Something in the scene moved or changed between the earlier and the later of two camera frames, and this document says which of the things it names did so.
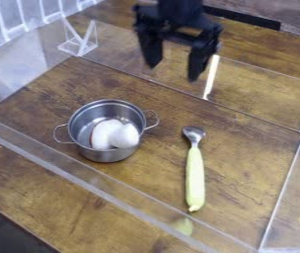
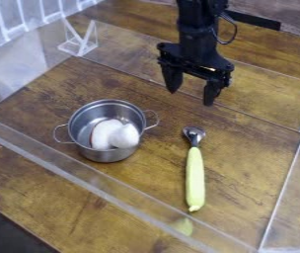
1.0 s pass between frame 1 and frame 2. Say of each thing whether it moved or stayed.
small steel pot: stayed
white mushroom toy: stayed
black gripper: moved
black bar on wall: stayed
